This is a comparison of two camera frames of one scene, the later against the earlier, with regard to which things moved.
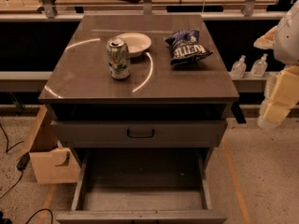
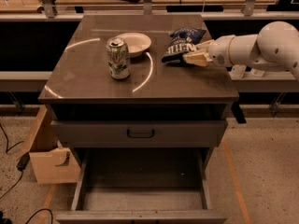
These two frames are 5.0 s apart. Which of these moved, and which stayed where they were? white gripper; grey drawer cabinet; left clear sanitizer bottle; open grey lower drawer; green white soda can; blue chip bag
Moved: white gripper; blue chip bag
Stayed: green white soda can; open grey lower drawer; left clear sanitizer bottle; grey drawer cabinet
